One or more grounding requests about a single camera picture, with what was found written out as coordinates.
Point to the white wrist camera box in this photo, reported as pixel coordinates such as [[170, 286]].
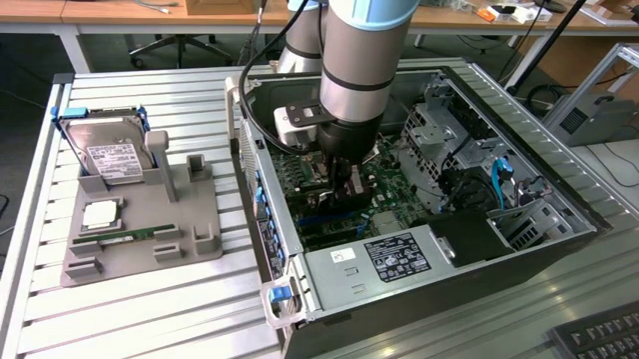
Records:
[[296, 125]]

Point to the blue expansion slot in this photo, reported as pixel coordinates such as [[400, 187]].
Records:
[[306, 222]]

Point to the silver slotted drive bracket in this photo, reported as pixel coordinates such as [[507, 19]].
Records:
[[528, 224]]

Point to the small orange box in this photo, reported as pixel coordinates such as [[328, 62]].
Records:
[[483, 14]]

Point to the graphics card with black cooler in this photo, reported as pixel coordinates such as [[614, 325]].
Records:
[[339, 215]]

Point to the green motherboard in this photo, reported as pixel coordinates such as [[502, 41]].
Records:
[[394, 194]]

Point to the white flat box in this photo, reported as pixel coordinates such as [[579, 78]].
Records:
[[531, 15]]

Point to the black keyboard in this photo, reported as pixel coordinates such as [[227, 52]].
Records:
[[599, 340]]

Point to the blue case latch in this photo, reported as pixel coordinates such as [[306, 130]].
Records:
[[279, 293]]

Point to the brown cardboard box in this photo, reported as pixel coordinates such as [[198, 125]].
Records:
[[219, 7]]

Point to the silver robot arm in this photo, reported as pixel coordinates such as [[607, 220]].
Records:
[[359, 56]]

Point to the grey computer tower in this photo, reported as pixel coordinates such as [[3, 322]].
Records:
[[599, 119]]

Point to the black open PC case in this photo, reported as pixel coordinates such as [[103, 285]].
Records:
[[499, 284]]

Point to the black office chair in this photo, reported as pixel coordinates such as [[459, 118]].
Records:
[[179, 48]]

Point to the silver disk bay cage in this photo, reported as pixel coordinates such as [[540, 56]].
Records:
[[430, 131]]

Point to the silver chipset heatsink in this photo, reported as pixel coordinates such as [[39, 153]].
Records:
[[387, 221]]

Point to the grey parts rack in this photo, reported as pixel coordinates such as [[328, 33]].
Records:
[[149, 209]]

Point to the hard disk in blue carrier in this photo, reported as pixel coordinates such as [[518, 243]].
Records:
[[80, 131]]

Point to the aluminium profile frame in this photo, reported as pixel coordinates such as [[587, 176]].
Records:
[[624, 48]]

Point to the green RAM stick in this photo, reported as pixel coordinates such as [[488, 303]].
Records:
[[124, 235]]

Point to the grey power supply unit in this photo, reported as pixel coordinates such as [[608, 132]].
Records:
[[350, 276]]

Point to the silver CPU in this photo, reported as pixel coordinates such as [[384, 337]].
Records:
[[100, 215]]

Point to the CPU socket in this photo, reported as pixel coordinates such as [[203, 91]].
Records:
[[314, 172]]

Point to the black stand pole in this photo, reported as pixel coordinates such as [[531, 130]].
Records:
[[552, 37]]

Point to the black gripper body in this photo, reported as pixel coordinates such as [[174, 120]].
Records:
[[350, 142]]

